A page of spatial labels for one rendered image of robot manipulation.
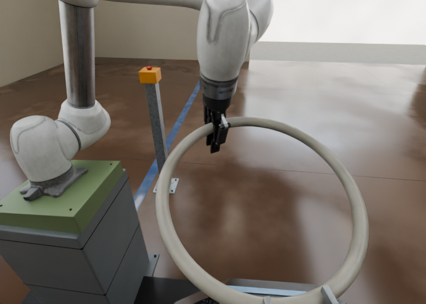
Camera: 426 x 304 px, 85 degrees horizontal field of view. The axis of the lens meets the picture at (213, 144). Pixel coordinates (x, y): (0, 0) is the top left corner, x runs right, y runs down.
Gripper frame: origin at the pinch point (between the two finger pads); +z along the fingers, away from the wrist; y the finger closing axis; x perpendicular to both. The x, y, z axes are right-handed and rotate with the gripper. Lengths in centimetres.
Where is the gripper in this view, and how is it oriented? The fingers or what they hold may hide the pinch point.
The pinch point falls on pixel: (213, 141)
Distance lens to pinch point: 73.9
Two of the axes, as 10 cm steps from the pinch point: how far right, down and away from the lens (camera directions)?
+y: 4.1, 7.3, -5.4
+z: -0.5, 6.1, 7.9
